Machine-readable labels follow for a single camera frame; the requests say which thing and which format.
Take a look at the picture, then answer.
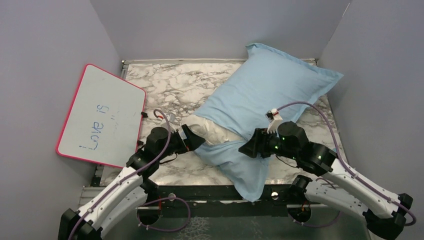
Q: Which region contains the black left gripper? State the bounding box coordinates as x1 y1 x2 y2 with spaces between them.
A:
157 124 205 161

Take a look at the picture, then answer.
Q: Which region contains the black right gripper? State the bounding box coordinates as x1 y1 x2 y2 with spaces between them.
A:
238 126 299 160

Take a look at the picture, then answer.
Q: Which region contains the white pillow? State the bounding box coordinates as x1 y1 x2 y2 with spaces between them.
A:
181 114 244 146

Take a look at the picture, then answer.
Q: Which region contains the light blue pillowcase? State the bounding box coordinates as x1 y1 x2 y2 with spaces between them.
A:
193 43 343 202

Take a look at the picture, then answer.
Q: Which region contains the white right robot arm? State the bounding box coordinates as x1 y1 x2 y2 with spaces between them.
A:
238 121 413 240

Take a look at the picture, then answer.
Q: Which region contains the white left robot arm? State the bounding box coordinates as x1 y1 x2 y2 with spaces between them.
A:
57 124 206 240

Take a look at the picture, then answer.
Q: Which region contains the pink framed whiteboard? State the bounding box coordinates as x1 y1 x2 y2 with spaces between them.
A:
56 64 147 168

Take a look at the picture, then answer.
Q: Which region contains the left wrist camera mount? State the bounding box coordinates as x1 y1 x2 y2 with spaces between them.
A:
165 112 179 129

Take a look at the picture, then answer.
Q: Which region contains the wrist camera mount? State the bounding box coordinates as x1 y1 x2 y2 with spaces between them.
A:
265 108 283 134
165 112 179 129

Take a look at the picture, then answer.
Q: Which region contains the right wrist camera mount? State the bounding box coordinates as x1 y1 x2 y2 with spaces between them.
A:
265 108 283 134

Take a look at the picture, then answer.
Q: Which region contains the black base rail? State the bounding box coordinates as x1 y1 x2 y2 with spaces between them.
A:
136 184 306 220

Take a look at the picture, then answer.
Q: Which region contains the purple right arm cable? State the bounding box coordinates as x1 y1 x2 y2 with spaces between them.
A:
274 101 417 227

